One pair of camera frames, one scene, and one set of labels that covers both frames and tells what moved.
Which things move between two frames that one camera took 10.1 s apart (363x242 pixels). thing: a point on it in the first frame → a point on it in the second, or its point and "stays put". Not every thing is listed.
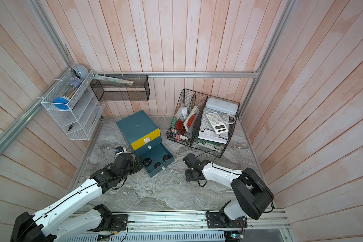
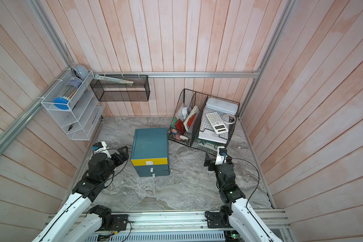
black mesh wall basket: x=121 y=87 stays put
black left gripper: x=134 y=168 → x=125 y=156
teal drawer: x=157 y=159 → x=153 y=174
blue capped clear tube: x=62 y=102 stays put
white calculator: x=217 y=123 stays put
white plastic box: x=222 y=106 stays put
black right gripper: x=188 y=177 → x=208 y=162
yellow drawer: x=146 y=139 → x=148 y=162
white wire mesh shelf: x=76 y=104 stays put
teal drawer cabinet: x=140 y=132 → x=149 y=153
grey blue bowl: x=82 y=71 stays put
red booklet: x=179 y=126 stays put
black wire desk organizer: x=204 y=122 stays put
